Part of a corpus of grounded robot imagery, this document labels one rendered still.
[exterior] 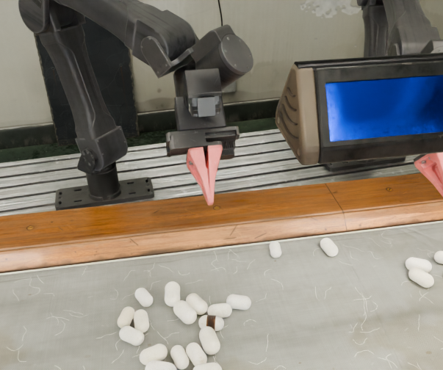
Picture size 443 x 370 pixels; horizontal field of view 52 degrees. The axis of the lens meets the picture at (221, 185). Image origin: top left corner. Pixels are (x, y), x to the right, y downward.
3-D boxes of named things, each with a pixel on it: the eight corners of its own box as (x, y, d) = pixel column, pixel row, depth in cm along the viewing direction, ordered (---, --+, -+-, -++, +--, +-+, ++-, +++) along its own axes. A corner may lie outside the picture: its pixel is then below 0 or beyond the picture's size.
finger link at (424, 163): (491, 190, 69) (474, 132, 72) (448, 194, 68) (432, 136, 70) (463, 200, 76) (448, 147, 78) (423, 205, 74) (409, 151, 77)
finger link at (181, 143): (230, 196, 60) (220, 131, 63) (176, 202, 59) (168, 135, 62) (224, 208, 67) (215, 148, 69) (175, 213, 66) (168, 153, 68)
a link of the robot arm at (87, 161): (126, 134, 90) (106, 127, 93) (92, 153, 84) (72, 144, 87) (130, 161, 94) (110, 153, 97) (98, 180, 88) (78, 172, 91)
